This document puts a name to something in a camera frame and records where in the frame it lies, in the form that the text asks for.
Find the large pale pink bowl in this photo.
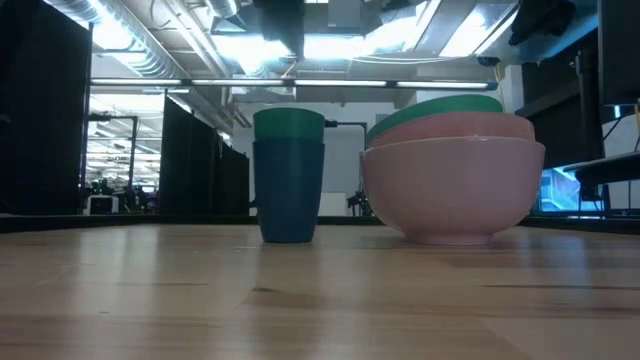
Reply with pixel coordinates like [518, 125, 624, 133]
[360, 135, 547, 247]

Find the blue plastic cup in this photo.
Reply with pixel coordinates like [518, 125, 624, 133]
[251, 139, 326, 245]

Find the green plastic cup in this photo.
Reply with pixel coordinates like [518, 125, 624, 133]
[252, 107, 326, 143]

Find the green plastic bowl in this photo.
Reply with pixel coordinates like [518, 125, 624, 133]
[366, 94, 504, 144]

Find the white box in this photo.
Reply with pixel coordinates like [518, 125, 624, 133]
[86, 194, 121, 216]

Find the lit computer screen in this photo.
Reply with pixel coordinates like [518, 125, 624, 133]
[535, 167, 606, 214]

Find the black side desk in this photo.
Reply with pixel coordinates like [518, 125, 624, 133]
[563, 151, 640, 187]

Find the tall black partition panel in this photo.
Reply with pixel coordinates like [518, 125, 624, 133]
[0, 0, 94, 216]

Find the black monitor panel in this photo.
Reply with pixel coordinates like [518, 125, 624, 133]
[597, 0, 640, 107]

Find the black pipe frame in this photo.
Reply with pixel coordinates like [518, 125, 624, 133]
[323, 119, 370, 152]

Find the LED light bar frame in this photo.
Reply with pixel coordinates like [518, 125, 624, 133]
[89, 76, 499, 92]

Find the black partition wall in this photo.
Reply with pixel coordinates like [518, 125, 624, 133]
[158, 95, 251, 217]

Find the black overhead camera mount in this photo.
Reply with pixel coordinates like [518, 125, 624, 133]
[253, 0, 307, 60]

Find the black table edge rail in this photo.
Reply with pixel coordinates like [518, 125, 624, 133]
[0, 213, 640, 236]

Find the silver ceiling duct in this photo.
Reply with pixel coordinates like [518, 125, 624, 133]
[42, 0, 236, 131]

